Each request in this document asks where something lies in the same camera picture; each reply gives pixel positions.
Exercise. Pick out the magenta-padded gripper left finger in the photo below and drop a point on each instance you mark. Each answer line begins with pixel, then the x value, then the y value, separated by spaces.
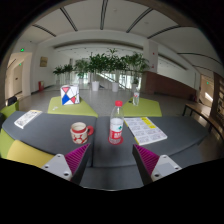
pixel 61 166

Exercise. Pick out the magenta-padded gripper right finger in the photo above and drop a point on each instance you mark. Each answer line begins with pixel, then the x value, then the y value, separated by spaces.
pixel 163 166

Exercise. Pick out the clear red-capped water bottle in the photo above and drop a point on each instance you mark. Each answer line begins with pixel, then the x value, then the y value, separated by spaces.
pixel 116 125

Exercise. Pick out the small clear water bottle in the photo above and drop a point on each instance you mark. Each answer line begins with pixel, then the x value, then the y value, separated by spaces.
pixel 136 99

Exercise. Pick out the red white floral mug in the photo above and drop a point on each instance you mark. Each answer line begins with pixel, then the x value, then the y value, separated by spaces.
pixel 79 133

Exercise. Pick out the yellow and white booklet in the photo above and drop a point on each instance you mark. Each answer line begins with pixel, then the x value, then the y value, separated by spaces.
pixel 146 130

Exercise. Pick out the flat round red coaster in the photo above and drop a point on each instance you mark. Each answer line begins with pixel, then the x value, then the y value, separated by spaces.
pixel 115 143

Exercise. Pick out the white open book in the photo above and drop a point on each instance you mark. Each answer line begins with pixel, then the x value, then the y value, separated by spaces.
pixel 27 119

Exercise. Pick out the wooden bench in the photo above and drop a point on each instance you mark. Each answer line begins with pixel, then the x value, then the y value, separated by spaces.
pixel 200 111

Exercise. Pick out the white cube with coloured triangles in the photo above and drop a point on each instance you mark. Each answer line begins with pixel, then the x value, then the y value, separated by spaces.
pixel 69 95

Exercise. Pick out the black bag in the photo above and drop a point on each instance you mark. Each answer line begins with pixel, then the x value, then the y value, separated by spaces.
pixel 12 100

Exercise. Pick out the red bin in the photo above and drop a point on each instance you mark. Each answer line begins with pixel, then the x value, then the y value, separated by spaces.
pixel 41 86

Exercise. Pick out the group of potted green plants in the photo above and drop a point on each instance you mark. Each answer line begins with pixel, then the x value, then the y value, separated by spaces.
pixel 100 65

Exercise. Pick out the green exit sign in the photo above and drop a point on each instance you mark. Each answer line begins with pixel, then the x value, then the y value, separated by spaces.
pixel 22 50

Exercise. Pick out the tan wall plaque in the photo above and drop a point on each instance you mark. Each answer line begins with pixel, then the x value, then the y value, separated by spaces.
pixel 43 61

